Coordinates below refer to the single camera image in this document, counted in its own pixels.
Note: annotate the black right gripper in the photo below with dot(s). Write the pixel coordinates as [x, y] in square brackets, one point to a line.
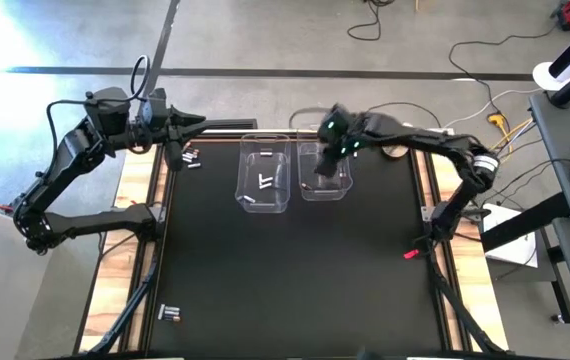
[350, 145]

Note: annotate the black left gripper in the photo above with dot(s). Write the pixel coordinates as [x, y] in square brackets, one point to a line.
[177, 125]

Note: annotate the clear plastic bin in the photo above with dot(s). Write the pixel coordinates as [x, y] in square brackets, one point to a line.
[242, 170]
[310, 192]

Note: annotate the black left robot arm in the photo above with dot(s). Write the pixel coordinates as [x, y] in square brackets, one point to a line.
[65, 160]

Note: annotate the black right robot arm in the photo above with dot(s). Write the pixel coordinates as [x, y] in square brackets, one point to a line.
[415, 136]

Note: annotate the round disc stand white knob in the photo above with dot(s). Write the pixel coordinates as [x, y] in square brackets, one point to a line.
[395, 151]

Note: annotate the silver metal mounting plate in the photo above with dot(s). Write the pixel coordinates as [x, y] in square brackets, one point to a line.
[427, 214]

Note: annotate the small red clip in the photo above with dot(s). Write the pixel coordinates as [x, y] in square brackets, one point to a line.
[411, 254]

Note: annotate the black table mat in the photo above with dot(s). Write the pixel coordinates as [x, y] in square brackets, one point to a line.
[265, 300]

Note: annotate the black table support bar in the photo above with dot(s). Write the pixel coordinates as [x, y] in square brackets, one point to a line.
[525, 222]

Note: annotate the beige grey panel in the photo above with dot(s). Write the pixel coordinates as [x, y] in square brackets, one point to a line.
[0, 300]

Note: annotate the black white bar stand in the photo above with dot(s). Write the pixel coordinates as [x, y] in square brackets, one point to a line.
[544, 76]

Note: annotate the black table leg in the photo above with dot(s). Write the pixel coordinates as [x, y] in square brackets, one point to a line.
[562, 297]

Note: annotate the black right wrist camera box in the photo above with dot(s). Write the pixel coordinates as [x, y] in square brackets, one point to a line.
[334, 120]

